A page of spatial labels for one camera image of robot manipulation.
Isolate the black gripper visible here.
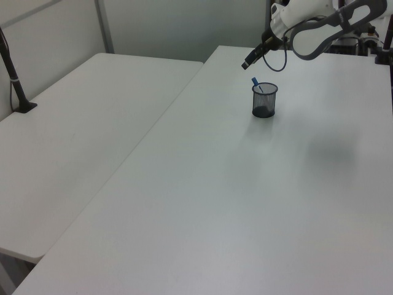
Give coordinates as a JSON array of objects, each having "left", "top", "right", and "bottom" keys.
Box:
[{"left": 241, "top": 29, "right": 285, "bottom": 71}]

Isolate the blue and white marker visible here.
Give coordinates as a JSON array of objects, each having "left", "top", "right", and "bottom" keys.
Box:
[{"left": 251, "top": 76, "right": 265, "bottom": 94}]

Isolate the black mesh pen cup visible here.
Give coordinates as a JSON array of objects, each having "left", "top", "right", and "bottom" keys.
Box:
[{"left": 251, "top": 82, "right": 279, "bottom": 119}]

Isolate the dark background equipment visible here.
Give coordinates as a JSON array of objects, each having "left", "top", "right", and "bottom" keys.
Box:
[{"left": 330, "top": 25, "right": 388, "bottom": 57}]

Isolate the black pole with white band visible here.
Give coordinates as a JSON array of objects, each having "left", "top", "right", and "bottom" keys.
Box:
[{"left": 0, "top": 25, "right": 39, "bottom": 115}]

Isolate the thin gripper cable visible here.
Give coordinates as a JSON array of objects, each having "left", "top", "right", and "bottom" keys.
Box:
[{"left": 262, "top": 36, "right": 290, "bottom": 73}]

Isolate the dark camera stand pole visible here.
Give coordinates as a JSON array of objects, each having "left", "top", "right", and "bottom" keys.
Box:
[{"left": 373, "top": 17, "right": 393, "bottom": 66}]

